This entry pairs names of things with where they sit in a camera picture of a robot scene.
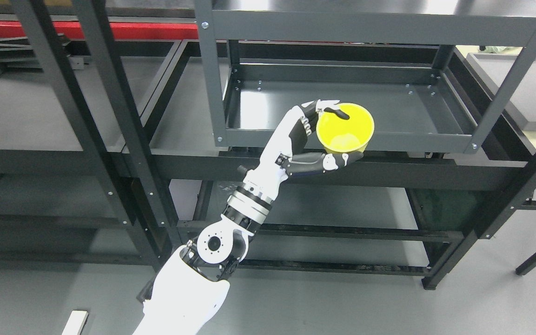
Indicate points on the grey metal shelf unit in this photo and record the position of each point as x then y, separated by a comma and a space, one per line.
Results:
397, 58

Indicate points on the yellow plastic cup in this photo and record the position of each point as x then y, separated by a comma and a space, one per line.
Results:
345, 136

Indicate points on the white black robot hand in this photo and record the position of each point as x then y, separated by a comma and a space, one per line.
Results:
283, 156

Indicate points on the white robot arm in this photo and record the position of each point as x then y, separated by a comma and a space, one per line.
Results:
194, 282

